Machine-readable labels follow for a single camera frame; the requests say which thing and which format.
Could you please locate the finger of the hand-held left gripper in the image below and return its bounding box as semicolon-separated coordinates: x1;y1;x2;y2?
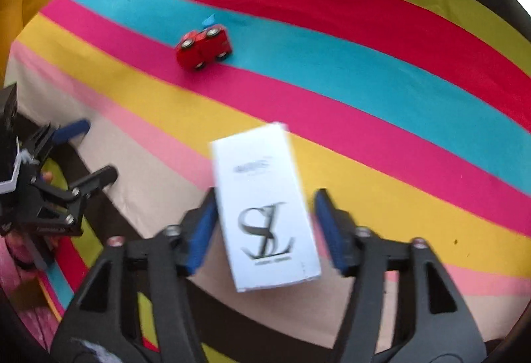
25;119;92;164
32;165;119;238

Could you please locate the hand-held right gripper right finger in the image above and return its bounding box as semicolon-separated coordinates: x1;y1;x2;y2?
313;189;488;363

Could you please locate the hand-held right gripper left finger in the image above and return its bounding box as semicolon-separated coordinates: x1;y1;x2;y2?
50;186;219;363

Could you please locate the white box with black logo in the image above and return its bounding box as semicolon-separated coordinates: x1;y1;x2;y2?
211;122;322;293

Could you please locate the pink patterned clothing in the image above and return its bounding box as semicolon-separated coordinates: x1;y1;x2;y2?
0;236;63;347

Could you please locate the colourful striped cloth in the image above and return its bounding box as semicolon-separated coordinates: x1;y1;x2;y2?
0;0;531;363

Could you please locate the red toy car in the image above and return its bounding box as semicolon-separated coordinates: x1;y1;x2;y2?
175;23;233;72

